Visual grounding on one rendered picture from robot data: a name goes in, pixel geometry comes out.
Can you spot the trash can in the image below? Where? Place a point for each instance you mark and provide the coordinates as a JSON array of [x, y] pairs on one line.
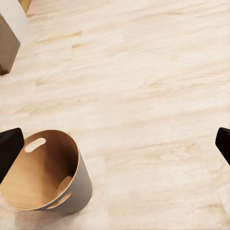
[[52, 177]]

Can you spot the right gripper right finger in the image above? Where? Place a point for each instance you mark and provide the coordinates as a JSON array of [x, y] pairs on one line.
[[223, 142]]

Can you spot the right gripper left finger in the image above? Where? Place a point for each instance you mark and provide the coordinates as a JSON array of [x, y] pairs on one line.
[[11, 143]]

